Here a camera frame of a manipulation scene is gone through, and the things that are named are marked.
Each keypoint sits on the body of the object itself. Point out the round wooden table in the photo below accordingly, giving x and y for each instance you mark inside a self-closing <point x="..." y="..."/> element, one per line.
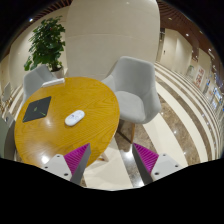
<point x="37" y="141"/>

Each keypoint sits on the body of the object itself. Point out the red white poster stand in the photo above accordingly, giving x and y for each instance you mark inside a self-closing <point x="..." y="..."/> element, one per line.
<point x="199" y="76"/>

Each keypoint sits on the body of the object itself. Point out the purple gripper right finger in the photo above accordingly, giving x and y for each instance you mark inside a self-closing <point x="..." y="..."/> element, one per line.
<point x="153" y="166"/>

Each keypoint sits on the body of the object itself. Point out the grey armchair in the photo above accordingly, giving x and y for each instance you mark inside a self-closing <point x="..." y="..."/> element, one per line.
<point x="133" y="82"/>
<point x="34" y="80"/>

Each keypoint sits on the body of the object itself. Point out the black square mouse pad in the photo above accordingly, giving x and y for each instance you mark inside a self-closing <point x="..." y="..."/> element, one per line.
<point x="37" y="109"/>

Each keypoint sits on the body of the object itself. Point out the white computer mouse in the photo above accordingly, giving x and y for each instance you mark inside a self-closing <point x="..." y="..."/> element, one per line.
<point x="74" y="118"/>

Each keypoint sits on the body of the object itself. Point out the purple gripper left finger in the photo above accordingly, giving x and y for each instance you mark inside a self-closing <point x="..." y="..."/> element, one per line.
<point x="70" y="166"/>

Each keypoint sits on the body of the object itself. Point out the grey armchair left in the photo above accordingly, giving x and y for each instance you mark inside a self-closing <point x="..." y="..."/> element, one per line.
<point x="34" y="80"/>

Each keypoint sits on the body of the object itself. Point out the white tissue box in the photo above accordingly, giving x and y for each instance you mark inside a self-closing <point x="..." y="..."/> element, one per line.
<point x="53" y="82"/>

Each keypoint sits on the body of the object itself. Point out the green potted plant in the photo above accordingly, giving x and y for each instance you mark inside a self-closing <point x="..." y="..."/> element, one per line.
<point x="46" y="45"/>

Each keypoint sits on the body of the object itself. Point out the grey armchair right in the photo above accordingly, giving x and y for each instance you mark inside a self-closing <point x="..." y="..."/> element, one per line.
<point x="133" y="82"/>

